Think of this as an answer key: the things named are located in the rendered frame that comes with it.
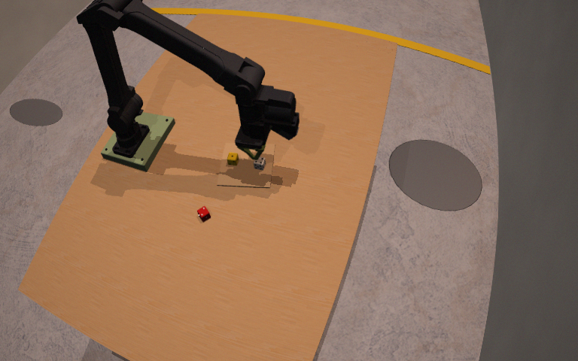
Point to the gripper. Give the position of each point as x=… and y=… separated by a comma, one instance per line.
x=243, y=139

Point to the yellow die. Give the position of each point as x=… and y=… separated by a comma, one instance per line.
x=232, y=159

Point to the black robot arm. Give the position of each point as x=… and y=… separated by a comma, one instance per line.
x=240, y=77

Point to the white die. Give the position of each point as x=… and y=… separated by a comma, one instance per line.
x=260, y=163

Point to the red die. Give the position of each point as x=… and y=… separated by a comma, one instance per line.
x=203, y=213

